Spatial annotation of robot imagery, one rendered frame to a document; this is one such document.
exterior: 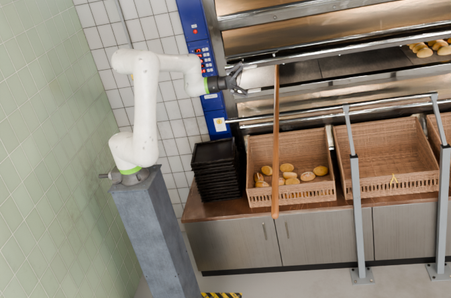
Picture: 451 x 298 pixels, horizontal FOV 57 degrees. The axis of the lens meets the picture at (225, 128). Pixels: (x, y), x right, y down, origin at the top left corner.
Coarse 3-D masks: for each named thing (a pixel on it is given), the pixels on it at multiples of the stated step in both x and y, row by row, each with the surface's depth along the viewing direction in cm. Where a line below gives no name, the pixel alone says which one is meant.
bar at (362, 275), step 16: (400, 96) 236; (416, 96) 234; (432, 96) 232; (288, 112) 248; (304, 112) 246; (352, 144) 235; (448, 144) 224; (352, 160) 232; (448, 160) 226; (352, 176) 237; (448, 176) 230; (352, 192) 245; (352, 272) 279; (368, 272) 277; (432, 272) 267; (448, 272) 264
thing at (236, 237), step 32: (320, 160) 301; (192, 192) 299; (448, 192) 246; (192, 224) 275; (224, 224) 272; (256, 224) 269; (288, 224) 266; (320, 224) 263; (352, 224) 261; (384, 224) 258; (416, 224) 255; (448, 224) 253; (224, 256) 286; (256, 256) 283; (288, 256) 280; (320, 256) 276; (352, 256) 273; (384, 256) 271; (416, 256) 268; (448, 256) 270
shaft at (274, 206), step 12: (276, 72) 298; (276, 84) 279; (276, 96) 262; (276, 108) 247; (276, 120) 234; (276, 132) 222; (276, 144) 211; (276, 156) 201; (276, 168) 193; (276, 180) 185; (276, 192) 177; (276, 204) 170; (276, 216) 165
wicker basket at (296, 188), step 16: (320, 128) 288; (256, 144) 299; (272, 144) 297; (288, 144) 295; (304, 144) 293; (320, 144) 291; (256, 160) 301; (288, 160) 297; (304, 160) 295; (320, 176) 284; (256, 192) 264; (288, 192) 260; (304, 192) 259; (320, 192) 258
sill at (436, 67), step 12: (372, 72) 271; (384, 72) 268; (396, 72) 267; (408, 72) 266; (420, 72) 265; (288, 84) 283; (300, 84) 279; (312, 84) 277; (324, 84) 276; (336, 84) 275; (252, 96) 286
